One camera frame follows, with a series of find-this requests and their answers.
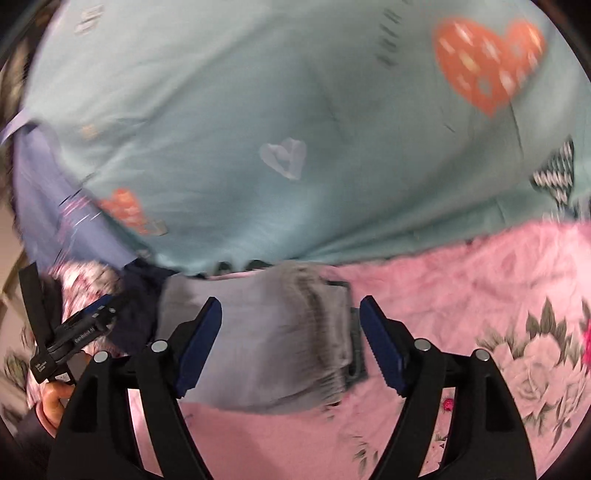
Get grey fleece pants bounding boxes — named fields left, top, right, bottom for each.
left=156, top=262, right=368, bottom=414

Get person left hand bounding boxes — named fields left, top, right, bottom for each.
left=36, top=381, right=74, bottom=437

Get folded dark navy pants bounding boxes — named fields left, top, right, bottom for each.
left=108, top=259, right=176, bottom=355

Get red rose floral bolster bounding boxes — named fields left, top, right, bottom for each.
left=1, top=261, right=120, bottom=415

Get blue plaid pillow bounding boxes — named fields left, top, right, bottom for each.
left=1, top=110, right=136, bottom=270

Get pink floral bed sheet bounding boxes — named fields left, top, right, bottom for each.
left=180, top=221, right=590, bottom=479

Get teal heart print quilt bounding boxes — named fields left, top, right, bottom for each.
left=23, top=1, right=590, bottom=273

